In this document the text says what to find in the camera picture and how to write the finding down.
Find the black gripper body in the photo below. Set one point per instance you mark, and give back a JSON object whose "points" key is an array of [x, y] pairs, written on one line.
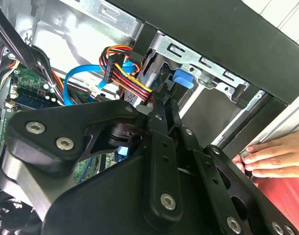
{"points": [[103, 210]]}

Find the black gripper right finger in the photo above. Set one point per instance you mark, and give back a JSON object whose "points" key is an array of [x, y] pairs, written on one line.
{"points": [[213, 186]]}

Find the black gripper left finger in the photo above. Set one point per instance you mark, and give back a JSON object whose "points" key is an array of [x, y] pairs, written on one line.
{"points": [[54, 117]]}

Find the hard disk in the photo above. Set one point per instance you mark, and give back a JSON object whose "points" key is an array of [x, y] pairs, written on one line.
{"points": [[183, 78]]}

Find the person's left hand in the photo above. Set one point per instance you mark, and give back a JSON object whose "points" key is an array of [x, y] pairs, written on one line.
{"points": [[239, 162]]}

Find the person's right hand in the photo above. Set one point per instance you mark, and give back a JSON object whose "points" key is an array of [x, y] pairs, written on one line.
{"points": [[281, 154]]}

